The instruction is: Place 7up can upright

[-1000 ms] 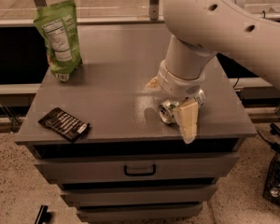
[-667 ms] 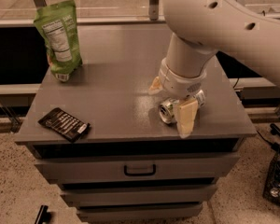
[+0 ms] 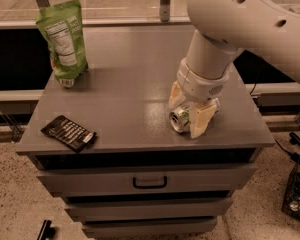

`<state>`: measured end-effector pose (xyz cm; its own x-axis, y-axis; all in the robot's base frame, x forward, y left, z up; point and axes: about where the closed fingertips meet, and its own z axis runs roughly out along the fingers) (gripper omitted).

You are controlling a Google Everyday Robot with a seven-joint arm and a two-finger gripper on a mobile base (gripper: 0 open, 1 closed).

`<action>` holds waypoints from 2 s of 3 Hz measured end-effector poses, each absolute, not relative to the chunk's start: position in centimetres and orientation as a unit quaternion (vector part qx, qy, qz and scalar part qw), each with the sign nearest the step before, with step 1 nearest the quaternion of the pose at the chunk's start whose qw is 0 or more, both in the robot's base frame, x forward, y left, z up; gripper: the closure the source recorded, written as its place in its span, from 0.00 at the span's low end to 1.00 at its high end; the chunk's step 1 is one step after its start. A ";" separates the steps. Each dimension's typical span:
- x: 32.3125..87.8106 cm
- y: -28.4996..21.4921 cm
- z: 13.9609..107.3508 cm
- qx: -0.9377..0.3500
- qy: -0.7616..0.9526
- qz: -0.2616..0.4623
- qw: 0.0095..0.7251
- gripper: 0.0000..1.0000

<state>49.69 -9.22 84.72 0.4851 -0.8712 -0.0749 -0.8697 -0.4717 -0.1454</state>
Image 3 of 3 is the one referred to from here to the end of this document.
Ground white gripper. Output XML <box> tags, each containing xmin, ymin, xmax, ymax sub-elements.
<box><xmin>168</xmin><ymin>59</ymin><xmax>229</xmax><ymax>139</ymax></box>

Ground white green 7up can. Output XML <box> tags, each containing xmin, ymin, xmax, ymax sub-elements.
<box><xmin>168</xmin><ymin>98</ymin><xmax>222</xmax><ymax>134</ymax></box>

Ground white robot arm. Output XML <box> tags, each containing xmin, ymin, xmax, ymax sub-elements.
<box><xmin>169</xmin><ymin>0</ymin><xmax>300</xmax><ymax>138</ymax></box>

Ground grey drawer cabinet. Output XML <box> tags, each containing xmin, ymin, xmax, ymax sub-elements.
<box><xmin>17</xmin><ymin>25</ymin><xmax>273</xmax><ymax>238</ymax></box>

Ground black snack packet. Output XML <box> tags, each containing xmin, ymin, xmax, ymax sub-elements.
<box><xmin>41</xmin><ymin>115</ymin><xmax>97</xmax><ymax>153</ymax></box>

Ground black crate with items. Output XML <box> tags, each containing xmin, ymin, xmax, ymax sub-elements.
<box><xmin>281</xmin><ymin>164</ymin><xmax>300</xmax><ymax>221</ymax></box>

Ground green snack bag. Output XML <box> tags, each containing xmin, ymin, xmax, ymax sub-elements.
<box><xmin>36</xmin><ymin>0</ymin><xmax>88</xmax><ymax>88</ymax></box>

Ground black object on floor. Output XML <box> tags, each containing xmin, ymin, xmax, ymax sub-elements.
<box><xmin>37</xmin><ymin>220</ymin><xmax>55</xmax><ymax>240</ymax></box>

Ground black drawer handle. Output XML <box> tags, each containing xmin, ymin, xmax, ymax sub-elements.
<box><xmin>132</xmin><ymin>176</ymin><xmax>168</xmax><ymax>190</ymax></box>

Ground metal window rail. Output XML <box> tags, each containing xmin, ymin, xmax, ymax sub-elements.
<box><xmin>0</xmin><ymin>16</ymin><xmax>190</xmax><ymax>30</ymax></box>

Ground black cable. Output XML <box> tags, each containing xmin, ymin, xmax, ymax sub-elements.
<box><xmin>274</xmin><ymin>132</ymin><xmax>300</xmax><ymax>168</ymax></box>

